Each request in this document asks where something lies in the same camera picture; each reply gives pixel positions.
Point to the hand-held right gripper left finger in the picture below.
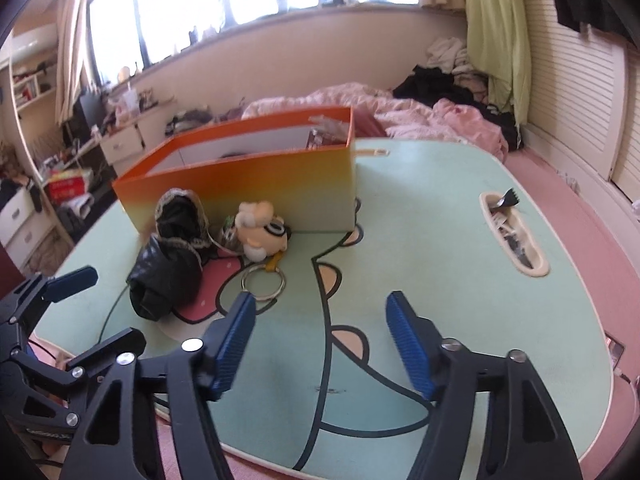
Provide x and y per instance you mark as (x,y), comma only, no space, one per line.
(232,340)

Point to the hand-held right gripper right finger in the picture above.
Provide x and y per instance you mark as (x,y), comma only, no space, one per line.
(407,345)

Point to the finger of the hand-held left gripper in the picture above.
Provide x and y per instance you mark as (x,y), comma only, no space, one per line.
(112,345)
(72,280)

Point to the black lace cloth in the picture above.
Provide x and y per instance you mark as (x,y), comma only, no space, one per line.
(165,270)

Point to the orange gradient cardboard box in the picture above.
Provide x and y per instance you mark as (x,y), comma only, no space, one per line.
(275,190)

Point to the green cartoon desktop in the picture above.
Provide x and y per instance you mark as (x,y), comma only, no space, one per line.
(450,260)

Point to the white drawer chest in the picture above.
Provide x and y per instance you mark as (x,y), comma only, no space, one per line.
(20,230)

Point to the red cardboard box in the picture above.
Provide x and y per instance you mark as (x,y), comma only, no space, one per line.
(65,187)

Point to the white drawer cabinet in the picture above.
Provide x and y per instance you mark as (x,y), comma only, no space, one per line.
(122,142)

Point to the pile of small wrappers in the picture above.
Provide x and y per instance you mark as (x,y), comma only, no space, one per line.
(512,240)

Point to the black monitor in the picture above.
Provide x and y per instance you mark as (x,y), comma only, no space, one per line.
(90,109)

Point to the black foil wrapper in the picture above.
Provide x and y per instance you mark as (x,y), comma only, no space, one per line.
(507,197)

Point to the drink cup with straw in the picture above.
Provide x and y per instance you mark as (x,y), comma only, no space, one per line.
(131,102)

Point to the striped clothes pile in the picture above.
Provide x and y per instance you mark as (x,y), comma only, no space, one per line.
(190,119)

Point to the white bookshelf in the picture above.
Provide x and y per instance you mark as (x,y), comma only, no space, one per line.
(30,85)

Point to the dark red cloth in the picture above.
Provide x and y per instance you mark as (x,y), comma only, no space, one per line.
(370,125)

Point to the white air conditioner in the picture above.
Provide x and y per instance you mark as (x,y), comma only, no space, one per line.
(30,40)

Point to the pink floral quilt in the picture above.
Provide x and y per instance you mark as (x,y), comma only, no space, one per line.
(350,100)

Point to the black clothes pile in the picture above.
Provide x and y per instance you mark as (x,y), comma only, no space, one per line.
(430,85)

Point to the white clothes pile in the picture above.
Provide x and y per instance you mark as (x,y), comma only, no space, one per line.
(450,55)

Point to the window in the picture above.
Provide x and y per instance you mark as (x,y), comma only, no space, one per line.
(200,5)

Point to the white louvered closet door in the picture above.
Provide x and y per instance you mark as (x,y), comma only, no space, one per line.
(570,85)

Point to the green curtain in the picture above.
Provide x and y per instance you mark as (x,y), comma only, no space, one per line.
(495,35)

